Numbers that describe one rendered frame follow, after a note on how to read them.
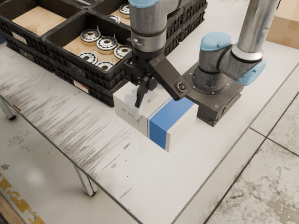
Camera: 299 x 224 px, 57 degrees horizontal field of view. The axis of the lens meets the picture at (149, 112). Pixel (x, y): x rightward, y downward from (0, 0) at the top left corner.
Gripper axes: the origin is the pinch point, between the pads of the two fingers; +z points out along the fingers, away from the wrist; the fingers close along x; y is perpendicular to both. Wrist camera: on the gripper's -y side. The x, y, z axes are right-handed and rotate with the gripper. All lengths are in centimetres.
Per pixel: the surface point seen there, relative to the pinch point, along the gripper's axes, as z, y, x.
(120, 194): 40.7, 4.0, 14.6
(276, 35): 36, 1, -108
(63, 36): 22, 74, -20
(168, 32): 25, 40, -58
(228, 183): 111, -19, -53
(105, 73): 17.7, 35.7, -11.8
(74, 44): 27, 71, -23
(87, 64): 17.7, 45.2, -10.7
